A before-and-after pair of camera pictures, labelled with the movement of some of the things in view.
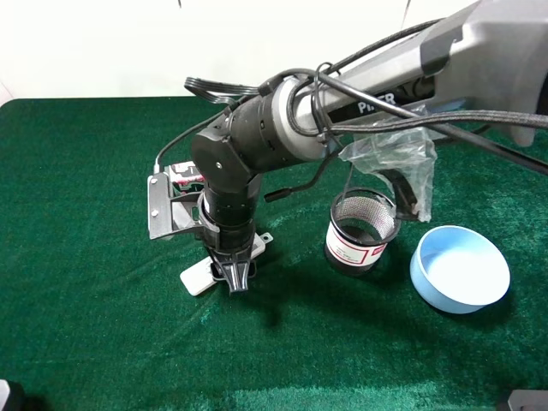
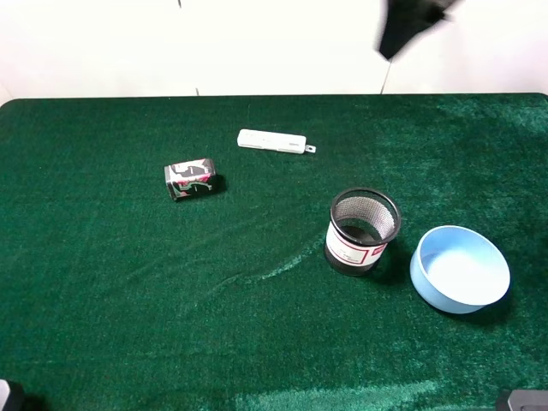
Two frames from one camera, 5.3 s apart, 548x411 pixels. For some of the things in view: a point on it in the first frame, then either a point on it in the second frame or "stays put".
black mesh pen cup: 361,223 stays put
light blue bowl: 458,271 stays put
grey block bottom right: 528,400 stays put
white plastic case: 199,277 → 276,141
